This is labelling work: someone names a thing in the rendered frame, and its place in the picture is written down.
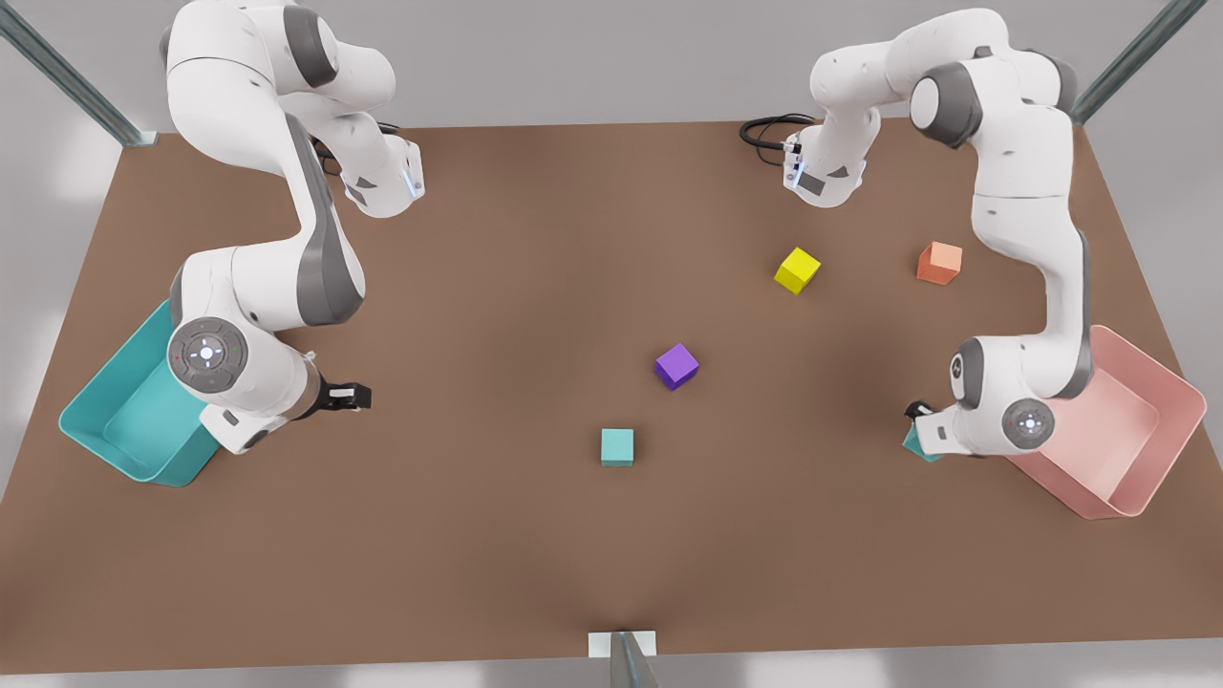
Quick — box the orange cube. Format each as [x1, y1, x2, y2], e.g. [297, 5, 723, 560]
[916, 241, 964, 287]

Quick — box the yellow cube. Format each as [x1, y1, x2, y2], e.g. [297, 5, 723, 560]
[773, 247, 823, 296]

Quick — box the pink plastic bin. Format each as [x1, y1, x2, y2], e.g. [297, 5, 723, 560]
[1005, 325, 1208, 521]

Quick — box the black cable loop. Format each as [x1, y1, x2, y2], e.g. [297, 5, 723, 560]
[739, 114, 819, 164]

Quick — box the purple cube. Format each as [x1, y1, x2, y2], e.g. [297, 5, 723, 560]
[654, 342, 700, 392]

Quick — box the teal plastic bin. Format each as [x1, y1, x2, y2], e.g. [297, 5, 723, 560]
[58, 298, 225, 488]

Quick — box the silver frame post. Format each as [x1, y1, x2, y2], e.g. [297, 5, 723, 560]
[587, 630, 662, 688]
[1068, 0, 1209, 127]
[0, 4, 160, 149]

